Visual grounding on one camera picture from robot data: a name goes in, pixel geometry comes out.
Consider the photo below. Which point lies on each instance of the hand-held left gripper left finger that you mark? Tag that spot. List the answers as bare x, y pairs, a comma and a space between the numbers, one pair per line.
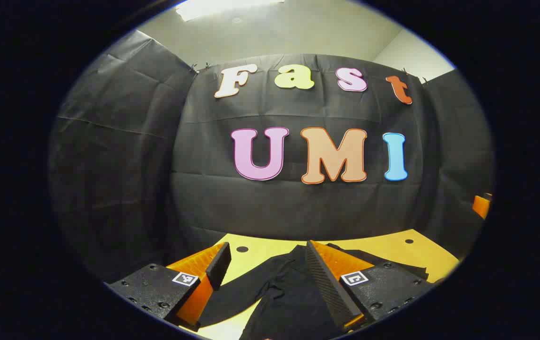
220, 267

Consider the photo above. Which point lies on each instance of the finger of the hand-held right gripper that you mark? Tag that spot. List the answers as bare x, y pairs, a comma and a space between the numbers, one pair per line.
481, 206

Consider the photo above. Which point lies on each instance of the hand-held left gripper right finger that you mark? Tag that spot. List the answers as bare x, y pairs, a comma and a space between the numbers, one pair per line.
329, 283

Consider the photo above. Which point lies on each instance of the black knit cardigan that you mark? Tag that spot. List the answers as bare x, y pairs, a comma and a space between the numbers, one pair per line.
279, 293

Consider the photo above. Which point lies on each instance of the black backdrop cloth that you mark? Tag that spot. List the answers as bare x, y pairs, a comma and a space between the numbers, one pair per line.
251, 208

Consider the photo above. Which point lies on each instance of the ceiling light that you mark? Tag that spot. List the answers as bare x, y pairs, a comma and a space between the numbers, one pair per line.
222, 7

